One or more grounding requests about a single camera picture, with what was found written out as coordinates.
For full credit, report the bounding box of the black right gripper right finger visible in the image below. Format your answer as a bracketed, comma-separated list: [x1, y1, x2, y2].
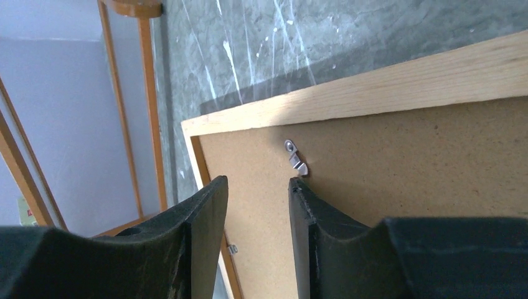
[288, 178, 527, 298]

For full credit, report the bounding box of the orange wooden shelf rack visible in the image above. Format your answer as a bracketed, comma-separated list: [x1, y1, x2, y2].
[1, 1, 161, 237]

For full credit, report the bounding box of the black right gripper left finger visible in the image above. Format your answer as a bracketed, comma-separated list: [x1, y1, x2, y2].
[1, 176, 229, 298]

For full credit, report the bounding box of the brown frame backing board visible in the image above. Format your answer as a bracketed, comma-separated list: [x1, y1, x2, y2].
[199, 97, 527, 298]

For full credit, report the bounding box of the small white cardboard box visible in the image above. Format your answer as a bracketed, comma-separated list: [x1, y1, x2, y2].
[17, 197, 38, 226]

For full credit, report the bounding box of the wooden picture frame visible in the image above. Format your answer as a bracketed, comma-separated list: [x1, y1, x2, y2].
[181, 31, 527, 298]

